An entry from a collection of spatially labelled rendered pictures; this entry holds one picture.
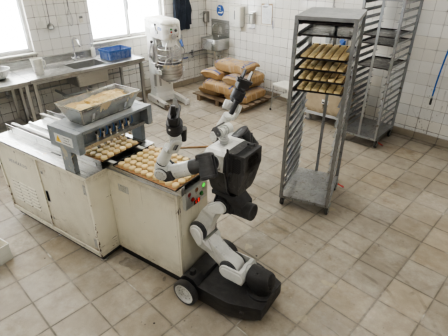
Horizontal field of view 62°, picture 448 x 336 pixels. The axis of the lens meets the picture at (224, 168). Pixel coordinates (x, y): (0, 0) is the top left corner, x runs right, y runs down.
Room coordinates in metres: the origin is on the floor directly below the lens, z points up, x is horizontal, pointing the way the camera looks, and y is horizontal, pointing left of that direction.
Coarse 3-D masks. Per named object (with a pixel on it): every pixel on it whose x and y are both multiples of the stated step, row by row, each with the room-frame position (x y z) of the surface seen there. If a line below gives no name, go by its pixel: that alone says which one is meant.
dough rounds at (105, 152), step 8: (120, 136) 2.82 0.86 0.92; (112, 144) 2.67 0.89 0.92; (120, 144) 2.71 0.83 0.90; (128, 144) 2.67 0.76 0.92; (136, 144) 2.70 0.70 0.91; (88, 152) 2.53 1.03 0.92; (96, 152) 2.53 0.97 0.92; (104, 152) 2.53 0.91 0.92; (112, 152) 2.53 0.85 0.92; (120, 152) 2.57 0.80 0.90; (104, 160) 2.44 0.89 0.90
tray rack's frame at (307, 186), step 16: (304, 16) 3.08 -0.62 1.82; (320, 16) 3.06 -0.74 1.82; (336, 16) 3.06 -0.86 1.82; (352, 16) 3.06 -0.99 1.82; (352, 80) 3.48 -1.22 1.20; (352, 96) 3.48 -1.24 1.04; (320, 144) 3.59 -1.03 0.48; (304, 176) 3.47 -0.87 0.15; (320, 176) 3.47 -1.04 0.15; (336, 176) 3.47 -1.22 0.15; (288, 192) 3.15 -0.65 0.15; (304, 192) 3.15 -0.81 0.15; (320, 192) 3.15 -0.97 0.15
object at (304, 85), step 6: (300, 84) 3.28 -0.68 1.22; (306, 84) 3.27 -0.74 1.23; (312, 84) 3.22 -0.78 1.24; (318, 84) 3.22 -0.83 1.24; (324, 84) 3.22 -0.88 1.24; (330, 84) 3.28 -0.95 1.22; (312, 90) 3.07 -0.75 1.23; (318, 90) 3.11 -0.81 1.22; (324, 90) 3.05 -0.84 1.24; (330, 90) 3.05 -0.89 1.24; (336, 90) 3.05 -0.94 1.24; (342, 90) 3.11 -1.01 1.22
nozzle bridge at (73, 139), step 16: (128, 112) 2.69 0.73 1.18; (144, 112) 2.85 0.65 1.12; (48, 128) 2.45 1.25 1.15; (64, 128) 2.39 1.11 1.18; (80, 128) 2.39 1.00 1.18; (96, 128) 2.41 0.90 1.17; (112, 128) 2.63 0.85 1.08; (128, 128) 2.70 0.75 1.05; (144, 128) 2.93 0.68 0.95; (64, 144) 2.36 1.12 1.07; (80, 144) 2.29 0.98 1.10; (96, 144) 2.43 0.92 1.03; (64, 160) 2.39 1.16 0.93
